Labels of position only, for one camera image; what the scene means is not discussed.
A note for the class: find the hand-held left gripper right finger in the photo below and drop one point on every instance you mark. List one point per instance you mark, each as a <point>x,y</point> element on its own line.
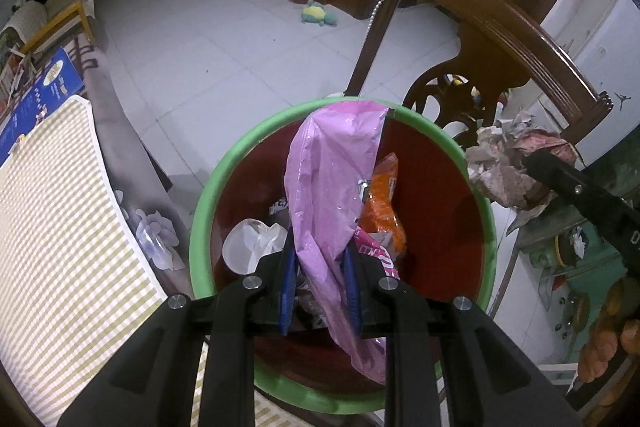
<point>351,292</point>

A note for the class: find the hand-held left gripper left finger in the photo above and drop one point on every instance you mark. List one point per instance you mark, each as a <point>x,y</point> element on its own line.
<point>286,292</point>

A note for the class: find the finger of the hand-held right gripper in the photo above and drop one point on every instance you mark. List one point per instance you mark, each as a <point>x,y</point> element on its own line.
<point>590,202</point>

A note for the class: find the crushed white paper cup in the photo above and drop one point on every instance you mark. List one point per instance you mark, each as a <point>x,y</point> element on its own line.
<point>242,244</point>

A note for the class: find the orange snack packet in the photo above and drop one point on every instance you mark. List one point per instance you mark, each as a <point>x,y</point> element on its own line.
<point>385,217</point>

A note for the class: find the newspaper ball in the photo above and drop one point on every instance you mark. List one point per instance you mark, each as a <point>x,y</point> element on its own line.
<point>500,177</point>

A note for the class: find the pink plastic bag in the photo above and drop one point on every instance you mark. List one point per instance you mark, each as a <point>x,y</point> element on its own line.
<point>330,187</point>

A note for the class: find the red bin with green rim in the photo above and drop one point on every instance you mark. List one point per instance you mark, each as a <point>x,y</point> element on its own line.
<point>440,227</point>

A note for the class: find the magenta printed packet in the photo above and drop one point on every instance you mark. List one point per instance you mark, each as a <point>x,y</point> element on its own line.
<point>380,254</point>

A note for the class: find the bag of oranges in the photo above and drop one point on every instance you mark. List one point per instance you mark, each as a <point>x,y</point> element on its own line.
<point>605,337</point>

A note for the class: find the carved dark wooden chair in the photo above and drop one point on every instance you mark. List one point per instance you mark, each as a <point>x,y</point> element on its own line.
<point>525,52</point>

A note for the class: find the grey floral table cover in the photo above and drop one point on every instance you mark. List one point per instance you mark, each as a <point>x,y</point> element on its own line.
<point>120,147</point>

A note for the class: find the green yellow stuffed turtle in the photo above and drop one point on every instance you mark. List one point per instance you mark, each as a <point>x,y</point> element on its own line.
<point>317,13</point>

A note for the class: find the blue printed booklet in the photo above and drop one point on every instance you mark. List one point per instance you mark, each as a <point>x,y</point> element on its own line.
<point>45,92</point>

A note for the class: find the yellow wooden sofa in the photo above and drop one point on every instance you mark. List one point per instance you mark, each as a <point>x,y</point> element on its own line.
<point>55,17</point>

